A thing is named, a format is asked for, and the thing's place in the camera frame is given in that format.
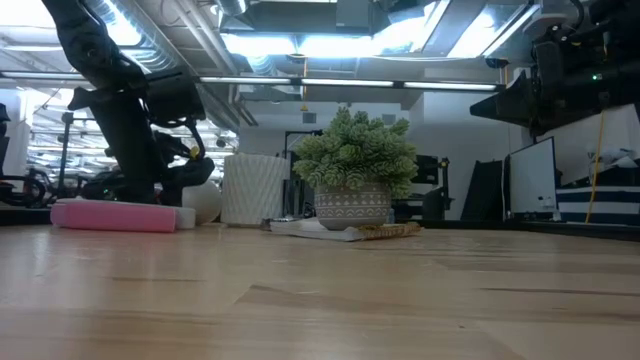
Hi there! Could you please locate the black leaning panel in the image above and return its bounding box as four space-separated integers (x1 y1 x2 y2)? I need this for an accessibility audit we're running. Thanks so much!
459 159 505 222

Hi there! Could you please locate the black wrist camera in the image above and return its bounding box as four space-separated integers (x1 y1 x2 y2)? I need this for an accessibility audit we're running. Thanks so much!
144 74 207 127
530 24 571 91

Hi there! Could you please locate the woven rattan mat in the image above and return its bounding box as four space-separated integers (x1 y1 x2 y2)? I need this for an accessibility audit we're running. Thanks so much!
355 222 424 240

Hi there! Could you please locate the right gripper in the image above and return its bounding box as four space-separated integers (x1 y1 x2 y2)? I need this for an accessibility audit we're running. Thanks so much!
469 64 640 136

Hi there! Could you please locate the black rail with light tubes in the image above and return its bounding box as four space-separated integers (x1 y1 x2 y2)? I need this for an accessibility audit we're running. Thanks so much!
0 71 506 94

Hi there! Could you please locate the large white reflector lightbulb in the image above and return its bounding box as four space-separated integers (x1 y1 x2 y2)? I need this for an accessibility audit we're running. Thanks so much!
181 179 223 226

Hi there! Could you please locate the green plant in patterned pot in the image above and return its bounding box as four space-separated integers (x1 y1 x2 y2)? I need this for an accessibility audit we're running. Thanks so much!
292 106 420 232

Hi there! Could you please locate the thin yellow cable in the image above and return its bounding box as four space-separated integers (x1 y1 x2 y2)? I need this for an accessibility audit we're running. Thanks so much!
584 110 606 225

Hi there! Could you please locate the crumpled white cloth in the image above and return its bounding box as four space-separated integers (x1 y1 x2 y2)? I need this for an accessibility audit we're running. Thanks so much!
585 144 640 171

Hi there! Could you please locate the white ribbed organizer container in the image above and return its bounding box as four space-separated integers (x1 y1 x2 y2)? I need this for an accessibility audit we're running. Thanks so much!
220 153 291 227

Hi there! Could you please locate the pink foam block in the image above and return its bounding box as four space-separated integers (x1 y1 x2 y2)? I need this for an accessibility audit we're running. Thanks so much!
49 201 178 234

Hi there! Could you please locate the pink rectangular box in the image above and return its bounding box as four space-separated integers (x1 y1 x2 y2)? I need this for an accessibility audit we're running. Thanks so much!
53 197 197 231

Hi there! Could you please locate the black background frame stand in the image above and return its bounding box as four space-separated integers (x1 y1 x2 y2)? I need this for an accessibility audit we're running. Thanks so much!
59 112 76 199

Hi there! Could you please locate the navy white striped box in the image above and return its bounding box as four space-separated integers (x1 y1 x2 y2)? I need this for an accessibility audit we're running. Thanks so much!
555 185 640 226

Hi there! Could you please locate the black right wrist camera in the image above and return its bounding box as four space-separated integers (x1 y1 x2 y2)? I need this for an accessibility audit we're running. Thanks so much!
530 24 571 91

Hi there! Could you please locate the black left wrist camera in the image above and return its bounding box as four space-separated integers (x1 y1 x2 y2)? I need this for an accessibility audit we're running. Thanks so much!
144 74 207 127

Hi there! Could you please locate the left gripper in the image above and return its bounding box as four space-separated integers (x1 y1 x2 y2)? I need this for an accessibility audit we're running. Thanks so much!
67 82 216 206

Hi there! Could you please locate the white board with black frame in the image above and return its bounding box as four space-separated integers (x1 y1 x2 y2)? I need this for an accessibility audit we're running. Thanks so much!
505 136 560 221

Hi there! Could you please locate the black equipment stand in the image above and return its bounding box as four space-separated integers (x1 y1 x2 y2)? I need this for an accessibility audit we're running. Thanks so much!
392 154 455 221

